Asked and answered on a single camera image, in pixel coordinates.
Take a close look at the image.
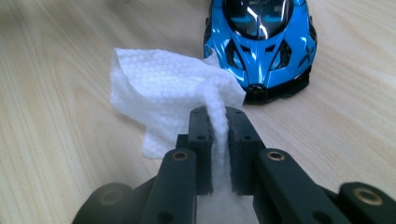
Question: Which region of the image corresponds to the blue toy car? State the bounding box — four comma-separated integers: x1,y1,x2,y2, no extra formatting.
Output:
204,0,318,105

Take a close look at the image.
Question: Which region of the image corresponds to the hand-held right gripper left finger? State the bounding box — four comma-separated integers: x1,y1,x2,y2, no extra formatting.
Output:
176,105,216,196

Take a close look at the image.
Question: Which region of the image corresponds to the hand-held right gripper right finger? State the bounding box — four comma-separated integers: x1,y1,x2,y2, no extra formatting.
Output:
225,106,266,196

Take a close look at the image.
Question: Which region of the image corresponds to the white wet wipe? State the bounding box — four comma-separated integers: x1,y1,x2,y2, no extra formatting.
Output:
109,48,260,224

